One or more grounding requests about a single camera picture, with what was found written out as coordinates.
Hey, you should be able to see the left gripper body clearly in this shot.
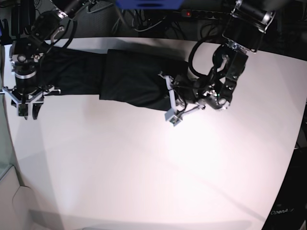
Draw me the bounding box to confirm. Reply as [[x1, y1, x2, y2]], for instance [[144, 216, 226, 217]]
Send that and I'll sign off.
[[158, 71, 206, 120]]

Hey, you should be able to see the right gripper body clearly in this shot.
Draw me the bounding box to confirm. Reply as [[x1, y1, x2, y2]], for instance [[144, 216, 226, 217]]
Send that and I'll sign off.
[[1, 85, 61, 109]]

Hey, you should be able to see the black long-sleeve T-shirt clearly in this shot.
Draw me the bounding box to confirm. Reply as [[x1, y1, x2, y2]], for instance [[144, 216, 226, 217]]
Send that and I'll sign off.
[[41, 47, 188, 111]]

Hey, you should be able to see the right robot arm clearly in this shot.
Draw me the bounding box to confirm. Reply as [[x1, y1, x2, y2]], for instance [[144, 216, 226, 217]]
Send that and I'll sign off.
[[0, 0, 92, 120]]

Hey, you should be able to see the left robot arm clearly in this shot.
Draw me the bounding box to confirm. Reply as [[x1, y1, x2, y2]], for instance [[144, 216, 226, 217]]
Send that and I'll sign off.
[[159, 0, 276, 126]]

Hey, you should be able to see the black stand left background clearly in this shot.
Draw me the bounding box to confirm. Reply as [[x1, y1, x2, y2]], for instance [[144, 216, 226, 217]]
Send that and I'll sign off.
[[0, 0, 36, 45]]

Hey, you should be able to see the black power strip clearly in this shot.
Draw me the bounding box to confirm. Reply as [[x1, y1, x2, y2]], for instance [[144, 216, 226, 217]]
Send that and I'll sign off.
[[180, 9, 229, 20]]

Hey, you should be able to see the black OpenArm case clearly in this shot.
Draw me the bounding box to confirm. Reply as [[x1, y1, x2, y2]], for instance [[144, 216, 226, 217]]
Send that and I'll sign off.
[[261, 147, 307, 230]]

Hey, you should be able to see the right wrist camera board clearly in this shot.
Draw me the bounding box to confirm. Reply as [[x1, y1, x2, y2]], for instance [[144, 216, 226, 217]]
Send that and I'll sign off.
[[17, 104, 28, 117]]

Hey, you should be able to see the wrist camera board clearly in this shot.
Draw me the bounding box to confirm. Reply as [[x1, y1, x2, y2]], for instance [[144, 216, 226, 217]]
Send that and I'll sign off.
[[17, 104, 28, 117], [165, 108, 182, 127]]

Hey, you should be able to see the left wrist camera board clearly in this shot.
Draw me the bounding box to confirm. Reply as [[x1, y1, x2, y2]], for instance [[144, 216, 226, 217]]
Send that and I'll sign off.
[[165, 108, 182, 127]]

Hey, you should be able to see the grey cable bundle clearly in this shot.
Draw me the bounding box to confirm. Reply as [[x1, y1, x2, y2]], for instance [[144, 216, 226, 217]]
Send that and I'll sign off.
[[111, 9, 125, 34]]

